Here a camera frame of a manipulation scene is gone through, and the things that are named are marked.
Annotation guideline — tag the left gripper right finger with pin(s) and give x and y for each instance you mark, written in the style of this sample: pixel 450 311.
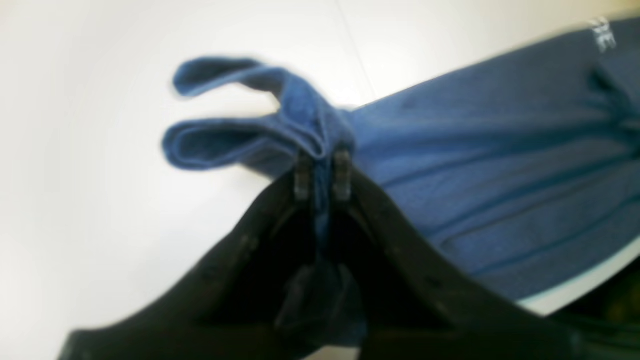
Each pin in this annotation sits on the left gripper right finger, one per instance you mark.
pixel 418 306

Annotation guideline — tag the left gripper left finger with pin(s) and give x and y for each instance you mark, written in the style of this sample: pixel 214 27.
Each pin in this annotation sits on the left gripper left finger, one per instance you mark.
pixel 226 307

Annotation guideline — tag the blue grey T-shirt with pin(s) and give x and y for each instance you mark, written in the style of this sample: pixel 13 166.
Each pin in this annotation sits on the blue grey T-shirt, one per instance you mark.
pixel 522 170

